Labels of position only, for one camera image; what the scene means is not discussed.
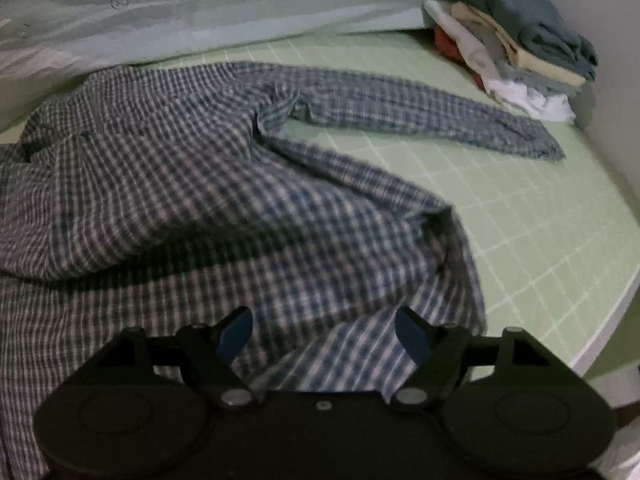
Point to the light blue printed quilt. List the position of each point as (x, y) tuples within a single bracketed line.
[(250, 10)]

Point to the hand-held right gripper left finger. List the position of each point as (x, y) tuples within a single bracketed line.
[(236, 334)]

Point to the green grid bed mat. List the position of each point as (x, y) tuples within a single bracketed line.
[(550, 220)]

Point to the blue plaid shirt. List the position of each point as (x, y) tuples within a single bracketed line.
[(200, 185)]

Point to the grey teal folded garment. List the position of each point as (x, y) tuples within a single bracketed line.
[(525, 10)]

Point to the white folded garment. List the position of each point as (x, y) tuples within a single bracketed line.
[(545, 105)]

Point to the cream folded garment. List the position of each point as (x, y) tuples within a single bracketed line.
[(545, 67)]

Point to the red folded garment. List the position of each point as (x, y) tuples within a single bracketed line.
[(445, 45)]

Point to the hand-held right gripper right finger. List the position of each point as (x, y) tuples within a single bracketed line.
[(411, 336)]

